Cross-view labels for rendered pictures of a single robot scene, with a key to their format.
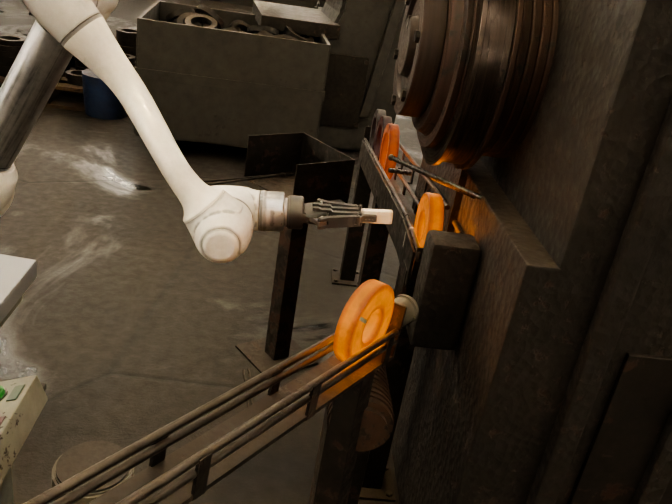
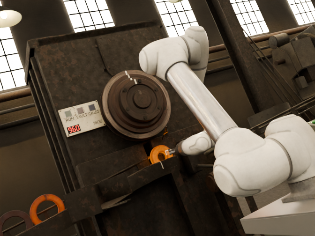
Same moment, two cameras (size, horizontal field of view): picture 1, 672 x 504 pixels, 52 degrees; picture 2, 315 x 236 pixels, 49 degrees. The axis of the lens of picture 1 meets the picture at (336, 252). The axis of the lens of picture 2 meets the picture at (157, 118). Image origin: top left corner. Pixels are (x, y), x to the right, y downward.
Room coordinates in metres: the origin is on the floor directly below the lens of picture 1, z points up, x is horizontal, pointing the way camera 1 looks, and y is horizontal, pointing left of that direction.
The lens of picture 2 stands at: (2.18, 1.94, 0.68)
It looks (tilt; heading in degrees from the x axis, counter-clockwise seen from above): 8 degrees up; 250
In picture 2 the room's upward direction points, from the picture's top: 21 degrees counter-clockwise
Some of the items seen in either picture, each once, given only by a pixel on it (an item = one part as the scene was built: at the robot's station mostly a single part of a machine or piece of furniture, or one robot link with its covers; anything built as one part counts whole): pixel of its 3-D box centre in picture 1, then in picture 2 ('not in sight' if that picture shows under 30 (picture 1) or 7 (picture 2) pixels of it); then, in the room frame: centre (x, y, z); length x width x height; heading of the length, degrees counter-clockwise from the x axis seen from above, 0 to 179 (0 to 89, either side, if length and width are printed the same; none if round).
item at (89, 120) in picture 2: not in sight; (82, 118); (1.85, -0.26, 1.15); 0.26 x 0.02 x 0.18; 6
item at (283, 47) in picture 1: (232, 80); not in sight; (4.16, 0.79, 0.39); 1.03 x 0.83 x 0.79; 100
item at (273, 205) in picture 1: (273, 211); (186, 147); (1.42, 0.15, 0.73); 0.09 x 0.06 x 0.09; 6
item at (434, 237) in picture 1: (443, 291); (189, 155); (1.27, -0.23, 0.68); 0.11 x 0.08 x 0.24; 96
